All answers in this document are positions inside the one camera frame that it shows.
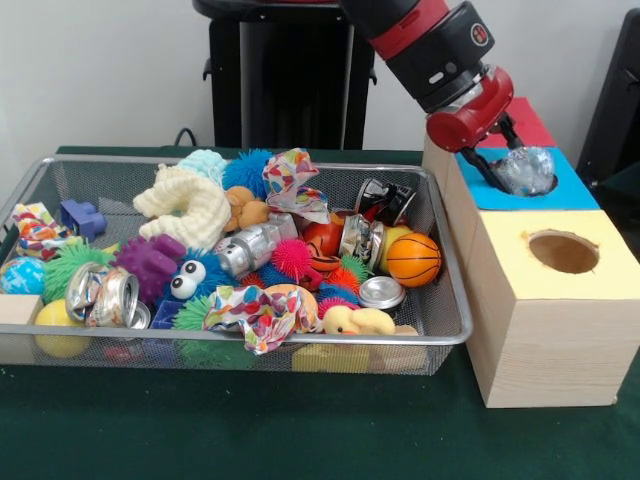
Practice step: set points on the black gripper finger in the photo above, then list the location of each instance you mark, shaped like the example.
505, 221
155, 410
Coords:
482, 170
510, 132

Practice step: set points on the blue spiky rubber ball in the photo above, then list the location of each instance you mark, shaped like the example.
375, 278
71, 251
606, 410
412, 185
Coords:
245, 170

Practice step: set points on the yellow ball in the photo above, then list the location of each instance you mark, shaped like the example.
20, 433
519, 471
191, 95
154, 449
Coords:
50, 317

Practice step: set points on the wooden box with three holes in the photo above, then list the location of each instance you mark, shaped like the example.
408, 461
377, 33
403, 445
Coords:
560, 350

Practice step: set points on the green spiky rubber ball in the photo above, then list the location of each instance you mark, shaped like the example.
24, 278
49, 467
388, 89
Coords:
65, 267

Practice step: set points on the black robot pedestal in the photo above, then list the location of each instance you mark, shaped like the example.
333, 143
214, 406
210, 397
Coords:
290, 75

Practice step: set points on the silver toy robot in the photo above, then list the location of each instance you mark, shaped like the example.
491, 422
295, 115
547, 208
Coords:
252, 245

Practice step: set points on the blue globe ball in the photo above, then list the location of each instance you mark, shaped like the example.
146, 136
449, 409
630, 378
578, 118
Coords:
21, 275

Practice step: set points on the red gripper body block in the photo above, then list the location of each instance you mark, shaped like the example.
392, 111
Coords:
475, 122

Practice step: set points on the orange toy basketball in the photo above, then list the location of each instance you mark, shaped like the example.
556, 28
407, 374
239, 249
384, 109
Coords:
414, 260

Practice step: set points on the purple knobby rubber ball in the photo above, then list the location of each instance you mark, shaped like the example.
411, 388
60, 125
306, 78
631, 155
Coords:
150, 262

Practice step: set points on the dark green side tablecloth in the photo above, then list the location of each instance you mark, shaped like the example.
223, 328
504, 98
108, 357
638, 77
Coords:
625, 200

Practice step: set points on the crushed silver drink can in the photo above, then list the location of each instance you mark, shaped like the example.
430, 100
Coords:
102, 300

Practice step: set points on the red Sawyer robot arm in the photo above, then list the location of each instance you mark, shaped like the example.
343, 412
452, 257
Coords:
425, 45

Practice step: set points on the clear plastic bottle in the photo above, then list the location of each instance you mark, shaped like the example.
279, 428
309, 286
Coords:
530, 170

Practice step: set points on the cream waffle cloth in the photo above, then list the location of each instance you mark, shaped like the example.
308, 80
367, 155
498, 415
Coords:
190, 210

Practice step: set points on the black upright panel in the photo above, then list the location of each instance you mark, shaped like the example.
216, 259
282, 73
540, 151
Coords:
617, 100

